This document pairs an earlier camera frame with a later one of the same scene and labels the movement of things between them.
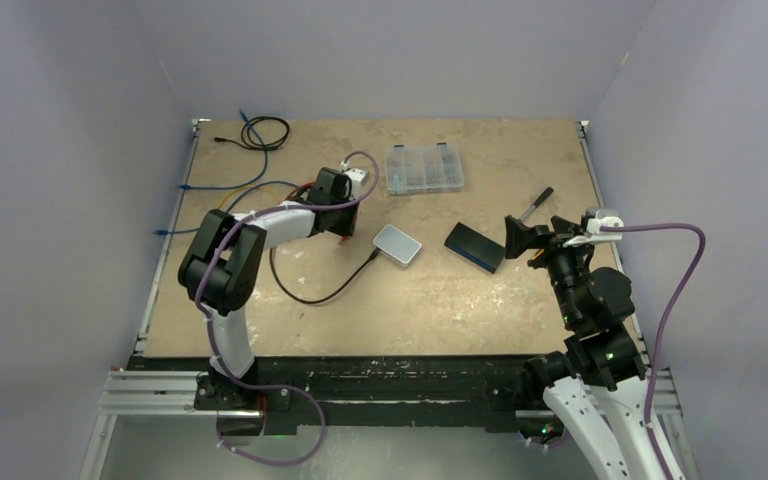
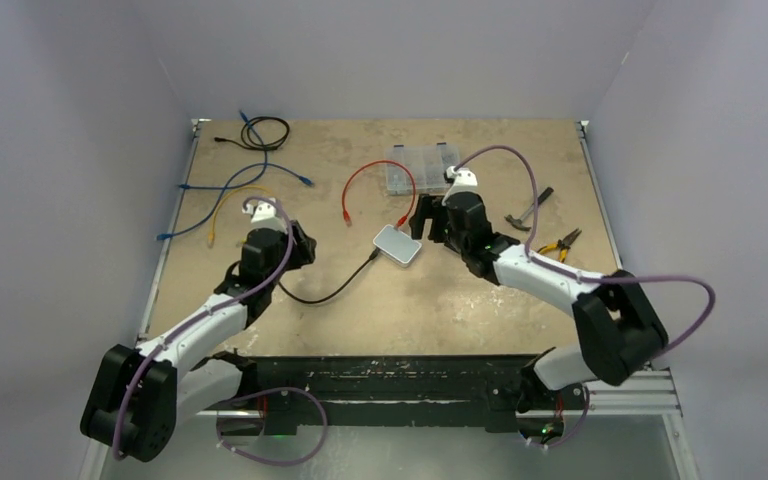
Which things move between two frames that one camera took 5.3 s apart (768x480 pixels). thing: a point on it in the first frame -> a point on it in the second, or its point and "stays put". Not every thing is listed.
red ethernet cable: x=301 y=186 -> x=403 y=219
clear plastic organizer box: x=424 y=169 stays put
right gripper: x=521 y=235 -> x=429 y=206
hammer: x=548 y=192 stays put
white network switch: x=397 y=245 stays put
